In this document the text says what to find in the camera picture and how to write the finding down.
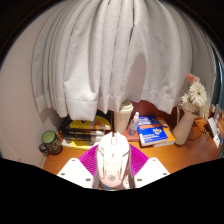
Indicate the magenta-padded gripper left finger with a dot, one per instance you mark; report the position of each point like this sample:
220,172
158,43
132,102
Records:
75,171

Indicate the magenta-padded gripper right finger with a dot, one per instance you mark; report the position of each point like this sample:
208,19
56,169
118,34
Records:
151,171

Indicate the pink computer mouse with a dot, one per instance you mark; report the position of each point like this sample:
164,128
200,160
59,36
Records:
113,160

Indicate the yellow and white book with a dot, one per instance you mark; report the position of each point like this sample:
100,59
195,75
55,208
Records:
78,143

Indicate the thick black book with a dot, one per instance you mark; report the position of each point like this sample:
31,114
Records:
81,137

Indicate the dark mug with green inside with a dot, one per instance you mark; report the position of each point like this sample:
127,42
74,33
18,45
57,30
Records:
51,142

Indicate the red-brown book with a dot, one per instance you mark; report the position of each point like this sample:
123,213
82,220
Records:
132,137

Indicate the thin black book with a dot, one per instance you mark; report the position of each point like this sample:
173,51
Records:
83,132

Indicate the orange book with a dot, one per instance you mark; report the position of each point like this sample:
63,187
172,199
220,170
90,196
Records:
170,135

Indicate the clear spray bottle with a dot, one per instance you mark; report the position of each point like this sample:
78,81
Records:
133,125

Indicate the black and yellow cover book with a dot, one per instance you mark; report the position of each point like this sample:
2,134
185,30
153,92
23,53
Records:
88,123

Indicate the white pitcher vase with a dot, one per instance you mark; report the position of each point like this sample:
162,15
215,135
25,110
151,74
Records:
184,128

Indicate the cream lidded tumbler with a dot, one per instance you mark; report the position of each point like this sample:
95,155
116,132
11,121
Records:
122,116

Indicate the white flower bouquet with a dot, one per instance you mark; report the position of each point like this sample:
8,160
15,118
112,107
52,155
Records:
196,98

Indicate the white curtain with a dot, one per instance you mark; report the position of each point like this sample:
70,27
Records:
110,56

